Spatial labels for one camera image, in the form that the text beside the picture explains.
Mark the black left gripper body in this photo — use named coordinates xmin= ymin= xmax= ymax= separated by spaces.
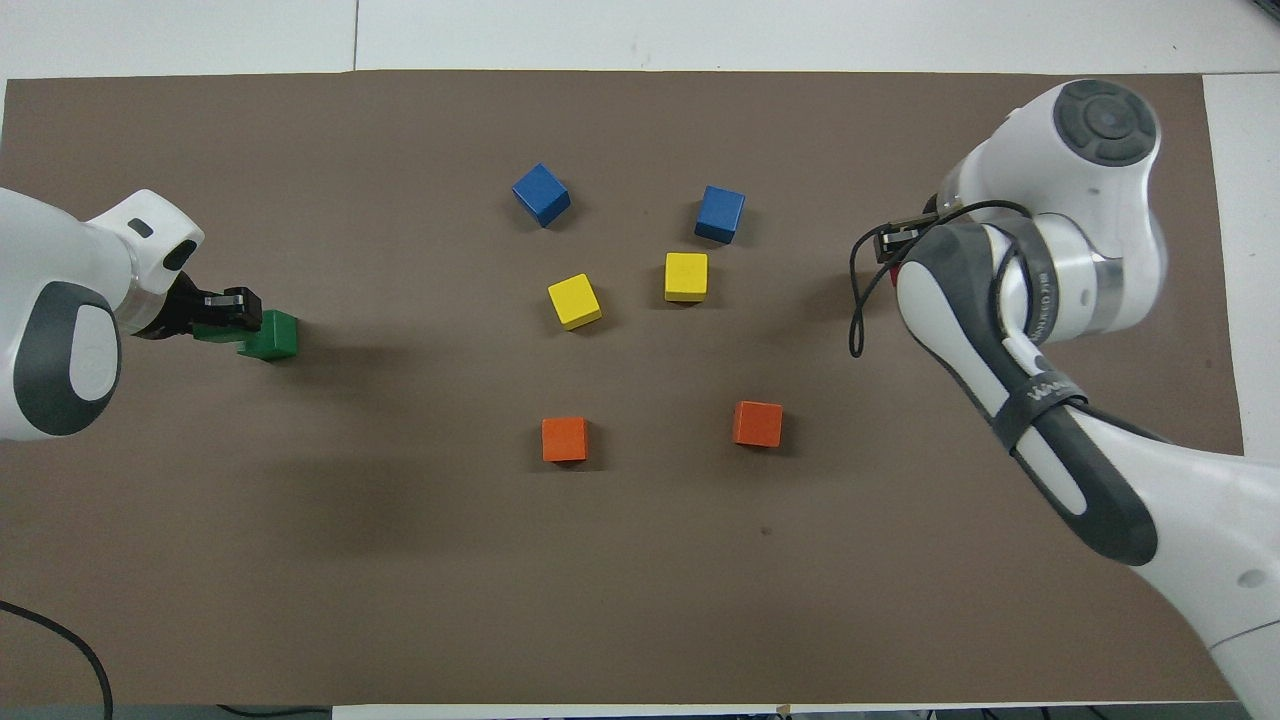
xmin=133 ymin=270 xmax=218 ymax=342

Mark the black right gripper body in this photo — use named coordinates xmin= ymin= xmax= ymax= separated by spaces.
xmin=905 ymin=195 xmax=963 ymax=241

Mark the blue wooden cube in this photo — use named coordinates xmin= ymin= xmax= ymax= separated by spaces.
xmin=511 ymin=162 xmax=572 ymax=229
xmin=694 ymin=185 xmax=747 ymax=245

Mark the yellow wooden cube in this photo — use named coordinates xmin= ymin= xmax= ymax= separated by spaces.
xmin=664 ymin=251 xmax=710 ymax=304
xmin=546 ymin=272 xmax=604 ymax=332

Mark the orange wooden cube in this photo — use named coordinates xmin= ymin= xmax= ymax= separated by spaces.
xmin=541 ymin=416 xmax=590 ymax=464
xmin=732 ymin=400 xmax=784 ymax=449

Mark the brown table mat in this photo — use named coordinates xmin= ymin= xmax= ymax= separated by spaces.
xmin=0 ymin=68 xmax=1273 ymax=706

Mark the black left arm gripper cable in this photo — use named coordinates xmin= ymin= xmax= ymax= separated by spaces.
xmin=0 ymin=600 xmax=113 ymax=720

